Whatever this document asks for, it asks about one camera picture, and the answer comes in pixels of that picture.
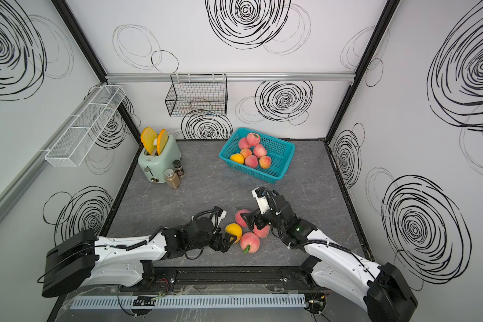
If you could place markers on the yellow pepper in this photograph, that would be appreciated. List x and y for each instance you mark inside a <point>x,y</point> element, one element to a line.
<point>238,158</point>
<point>235,231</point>

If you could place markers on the black cap spice bottle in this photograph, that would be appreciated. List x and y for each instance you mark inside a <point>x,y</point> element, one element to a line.
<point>178,167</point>

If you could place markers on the right yellow toast slice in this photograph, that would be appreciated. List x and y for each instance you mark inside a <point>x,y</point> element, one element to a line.
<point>162,140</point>

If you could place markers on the left yellow toast slice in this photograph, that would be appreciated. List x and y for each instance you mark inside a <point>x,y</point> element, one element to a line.
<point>149,140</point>

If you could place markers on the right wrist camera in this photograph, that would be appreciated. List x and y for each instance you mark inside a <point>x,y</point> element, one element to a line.
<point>260,196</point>

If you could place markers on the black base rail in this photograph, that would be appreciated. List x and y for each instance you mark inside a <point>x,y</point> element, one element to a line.
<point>288,278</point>

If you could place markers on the silver cap spice jar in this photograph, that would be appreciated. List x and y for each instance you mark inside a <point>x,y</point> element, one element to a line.
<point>172,179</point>

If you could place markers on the black wire wall basket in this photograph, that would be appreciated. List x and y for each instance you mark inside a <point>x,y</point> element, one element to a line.
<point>193,92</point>

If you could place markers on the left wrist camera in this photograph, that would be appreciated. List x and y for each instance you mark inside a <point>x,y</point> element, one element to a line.
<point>218,213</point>

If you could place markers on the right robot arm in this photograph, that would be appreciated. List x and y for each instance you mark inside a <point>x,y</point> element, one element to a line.
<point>379,289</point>

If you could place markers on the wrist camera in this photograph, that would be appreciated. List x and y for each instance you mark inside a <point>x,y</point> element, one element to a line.
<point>218,213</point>
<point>260,196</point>

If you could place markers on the white slotted cable duct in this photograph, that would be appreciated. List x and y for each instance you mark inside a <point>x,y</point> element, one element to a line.
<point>129,303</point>

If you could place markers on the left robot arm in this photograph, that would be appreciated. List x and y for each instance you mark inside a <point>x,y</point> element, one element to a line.
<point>86,259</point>

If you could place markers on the mint green toaster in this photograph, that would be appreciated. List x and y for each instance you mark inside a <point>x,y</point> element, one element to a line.
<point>154,167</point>

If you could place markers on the teal plastic basket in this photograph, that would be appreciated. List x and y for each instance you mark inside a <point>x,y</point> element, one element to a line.
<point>280,151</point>

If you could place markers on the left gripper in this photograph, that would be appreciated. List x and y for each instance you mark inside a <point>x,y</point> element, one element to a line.
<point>219,245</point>

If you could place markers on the white wire wall shelf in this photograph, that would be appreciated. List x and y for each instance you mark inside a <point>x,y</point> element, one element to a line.
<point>98,123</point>

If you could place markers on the yellow toast slice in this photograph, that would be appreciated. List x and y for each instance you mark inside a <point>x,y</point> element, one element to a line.
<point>149,140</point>
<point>162,140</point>

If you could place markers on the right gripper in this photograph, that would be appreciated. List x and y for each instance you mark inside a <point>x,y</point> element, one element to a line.
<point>250,221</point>

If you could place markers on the pink peach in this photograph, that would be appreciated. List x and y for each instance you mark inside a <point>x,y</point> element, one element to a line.
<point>239,219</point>
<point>251,161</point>
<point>250,243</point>
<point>262,233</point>
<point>253,139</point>
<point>243,144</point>
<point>259,151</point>

